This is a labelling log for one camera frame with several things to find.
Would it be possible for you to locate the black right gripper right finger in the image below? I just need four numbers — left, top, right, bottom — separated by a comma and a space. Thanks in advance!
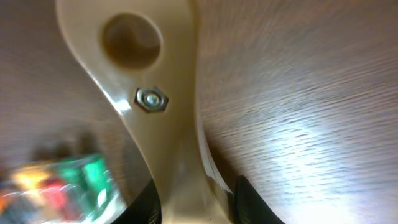
233, 175, 284, 224

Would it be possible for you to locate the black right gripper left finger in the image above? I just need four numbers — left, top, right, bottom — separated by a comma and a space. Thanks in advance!
111, 179, 162, 224

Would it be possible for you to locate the clear bag of wall plugs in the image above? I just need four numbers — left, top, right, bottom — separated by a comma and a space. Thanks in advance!
1, 154, 127, 224

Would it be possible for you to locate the wooden handled orange scraper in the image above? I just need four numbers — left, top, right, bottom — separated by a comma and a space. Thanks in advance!
55, 1, 233, 223

